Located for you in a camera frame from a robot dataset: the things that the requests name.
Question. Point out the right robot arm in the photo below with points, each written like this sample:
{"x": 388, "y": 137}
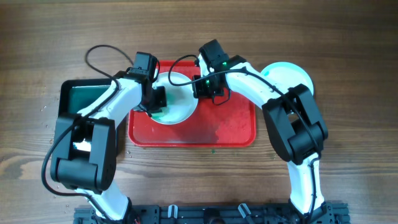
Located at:
{"x": 294, "y": 123}

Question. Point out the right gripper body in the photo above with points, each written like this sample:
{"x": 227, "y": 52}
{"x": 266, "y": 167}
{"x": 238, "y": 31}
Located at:
{"x": 206, "y": 89}

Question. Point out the black water tray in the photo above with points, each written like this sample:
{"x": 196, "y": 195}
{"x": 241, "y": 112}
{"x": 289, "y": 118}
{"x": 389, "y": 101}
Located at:
{"x": 76, "y": 95}

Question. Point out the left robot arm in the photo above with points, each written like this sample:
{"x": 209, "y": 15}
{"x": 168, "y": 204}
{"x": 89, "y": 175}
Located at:
{"x": 83, "y": 155}

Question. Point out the white plate with stain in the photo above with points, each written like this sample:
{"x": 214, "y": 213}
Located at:
{"x": 180, "y": 100}

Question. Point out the green scrubbing sponge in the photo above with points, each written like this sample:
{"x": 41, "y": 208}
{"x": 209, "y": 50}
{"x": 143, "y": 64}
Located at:
{"x": 159, "y": 114}

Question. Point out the red plastic tray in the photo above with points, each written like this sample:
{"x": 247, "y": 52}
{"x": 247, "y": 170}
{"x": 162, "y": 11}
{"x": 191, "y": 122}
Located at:
{"x": 227, "y": 121}

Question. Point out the pale green plate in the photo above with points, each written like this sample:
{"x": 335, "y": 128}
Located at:
{"x": 289, "y": 74}

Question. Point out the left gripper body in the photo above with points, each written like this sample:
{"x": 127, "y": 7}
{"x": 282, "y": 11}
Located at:
{"x": 154, "y": 103}

